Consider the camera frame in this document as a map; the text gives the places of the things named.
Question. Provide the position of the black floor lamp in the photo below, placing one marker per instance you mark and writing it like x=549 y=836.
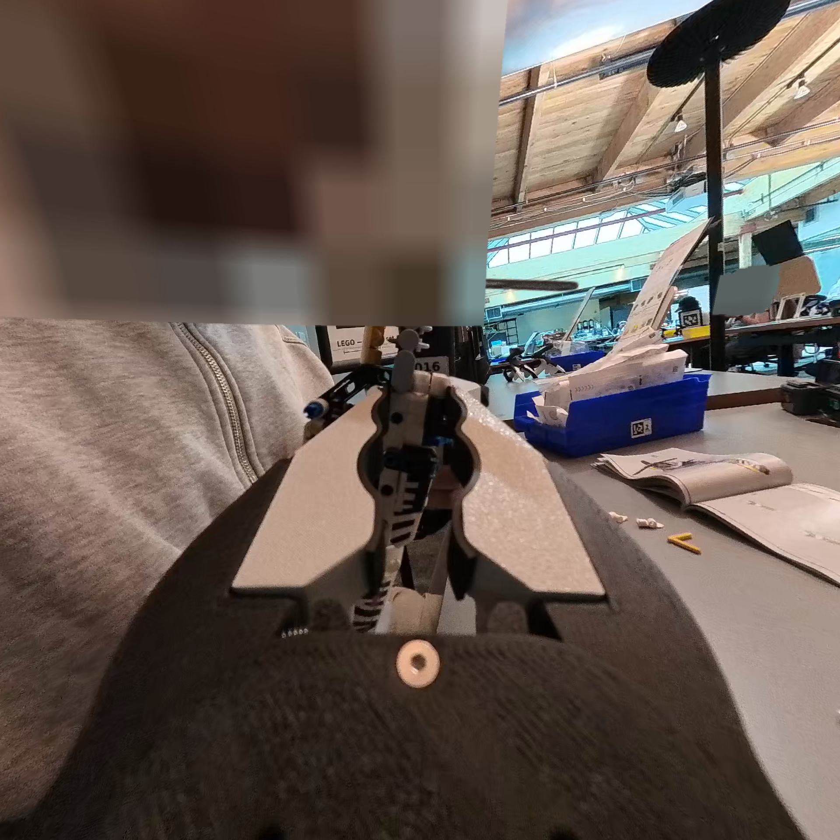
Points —
x=714 y=197

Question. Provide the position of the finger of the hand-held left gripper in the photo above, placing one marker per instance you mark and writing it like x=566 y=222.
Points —
x=476 y=396

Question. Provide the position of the blue plastic bin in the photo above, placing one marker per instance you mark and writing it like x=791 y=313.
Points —
x=590 y=433

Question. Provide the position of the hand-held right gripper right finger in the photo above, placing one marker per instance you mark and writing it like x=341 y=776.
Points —
x=525 y=525

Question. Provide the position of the lego helicopter model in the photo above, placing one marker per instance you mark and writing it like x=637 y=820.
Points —
x=403 y=380

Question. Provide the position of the black charger dock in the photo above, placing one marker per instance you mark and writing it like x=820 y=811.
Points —
x=810 y=400

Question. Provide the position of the black white tag cube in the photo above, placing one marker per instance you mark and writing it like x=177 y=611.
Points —
x=694 y=319

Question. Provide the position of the stack of white paper bags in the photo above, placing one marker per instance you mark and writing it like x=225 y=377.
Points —
x=610 y=380

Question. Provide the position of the lego instruction booklet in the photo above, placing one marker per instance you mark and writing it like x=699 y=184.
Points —
x=722 y=479

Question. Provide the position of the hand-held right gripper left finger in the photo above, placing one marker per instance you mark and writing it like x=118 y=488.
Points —
x=308 y=525

